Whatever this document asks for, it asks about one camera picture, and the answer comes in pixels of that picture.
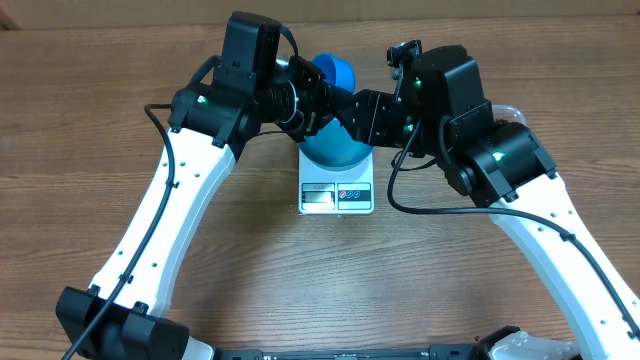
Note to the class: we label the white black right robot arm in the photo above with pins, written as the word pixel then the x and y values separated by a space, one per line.
pixel 439 109

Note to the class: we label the teal plastic bowl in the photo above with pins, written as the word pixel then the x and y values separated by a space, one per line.
pixel 333 148

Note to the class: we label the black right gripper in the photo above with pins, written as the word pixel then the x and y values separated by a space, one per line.
pixel 384 114

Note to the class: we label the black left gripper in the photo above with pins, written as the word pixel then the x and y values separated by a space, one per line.
pixel 322 95

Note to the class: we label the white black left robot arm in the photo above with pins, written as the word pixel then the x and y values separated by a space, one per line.
pixel 122 314

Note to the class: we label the clear plastic container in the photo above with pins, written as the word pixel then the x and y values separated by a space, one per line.
pixel 508 113

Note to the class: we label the white digital kitchen scale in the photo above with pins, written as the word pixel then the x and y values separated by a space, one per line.
pixel 336 191

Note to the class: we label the blue plastic scoop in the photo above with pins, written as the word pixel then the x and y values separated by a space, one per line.
pixel 337 71

